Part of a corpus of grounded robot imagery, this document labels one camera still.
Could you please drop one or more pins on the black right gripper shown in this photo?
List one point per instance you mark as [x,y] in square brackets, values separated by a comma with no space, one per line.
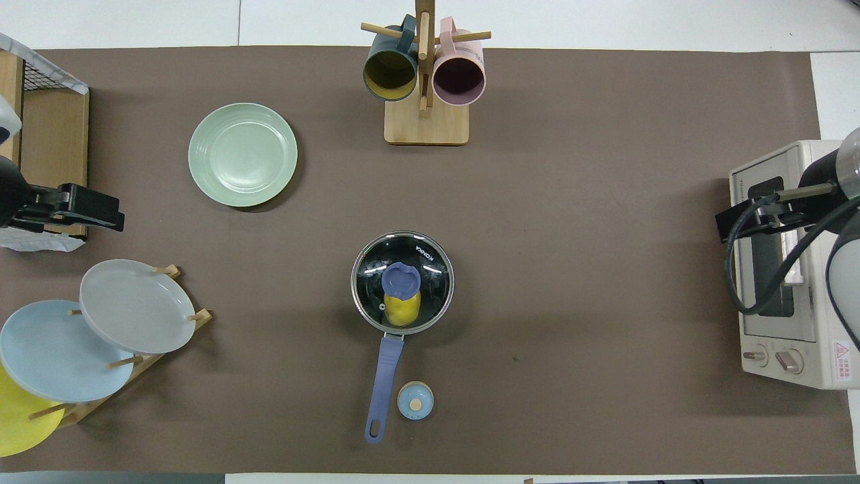
[820,188]

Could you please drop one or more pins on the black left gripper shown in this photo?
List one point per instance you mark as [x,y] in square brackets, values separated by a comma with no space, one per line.
[13,195]

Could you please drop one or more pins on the glass lid with blue knob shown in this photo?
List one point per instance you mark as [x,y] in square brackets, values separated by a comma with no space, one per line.
[376,269]

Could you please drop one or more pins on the yellow lemon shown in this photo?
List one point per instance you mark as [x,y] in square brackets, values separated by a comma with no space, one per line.
[402,310]

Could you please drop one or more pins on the grey plate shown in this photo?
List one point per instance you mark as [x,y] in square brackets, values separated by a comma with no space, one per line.
[134,306]

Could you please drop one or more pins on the light blue plate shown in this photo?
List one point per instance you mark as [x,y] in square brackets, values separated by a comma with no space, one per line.
[54,349]

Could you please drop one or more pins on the pale green plate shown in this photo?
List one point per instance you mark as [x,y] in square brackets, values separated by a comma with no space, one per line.
[242,154]

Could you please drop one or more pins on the wooden plate rack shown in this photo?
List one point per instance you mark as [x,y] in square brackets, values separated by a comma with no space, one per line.
[151,359]

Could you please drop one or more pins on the yellow plate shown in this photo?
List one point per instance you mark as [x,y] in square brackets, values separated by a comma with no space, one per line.
[17,423]

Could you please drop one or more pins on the white crumpled paper sheet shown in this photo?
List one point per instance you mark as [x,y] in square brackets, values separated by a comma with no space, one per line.
[33,240]

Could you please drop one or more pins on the white toaster oven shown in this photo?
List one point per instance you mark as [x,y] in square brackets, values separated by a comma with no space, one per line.
[772,343]

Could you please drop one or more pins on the white checkered cloth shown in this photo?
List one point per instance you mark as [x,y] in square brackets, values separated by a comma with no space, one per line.
[40,59]

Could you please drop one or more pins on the light bamboo board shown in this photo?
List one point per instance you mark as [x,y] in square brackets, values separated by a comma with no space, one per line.
[8,74]

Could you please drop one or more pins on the brown table mat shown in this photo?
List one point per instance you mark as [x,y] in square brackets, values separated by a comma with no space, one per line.
[537,168]

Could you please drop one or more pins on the pink mug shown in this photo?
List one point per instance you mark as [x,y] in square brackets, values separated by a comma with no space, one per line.
[459,77]

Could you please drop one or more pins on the teal mug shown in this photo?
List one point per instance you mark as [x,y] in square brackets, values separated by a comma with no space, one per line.
[390,70]

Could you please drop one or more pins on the wooden mug tree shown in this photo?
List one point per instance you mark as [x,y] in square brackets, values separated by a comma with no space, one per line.
[426,124]

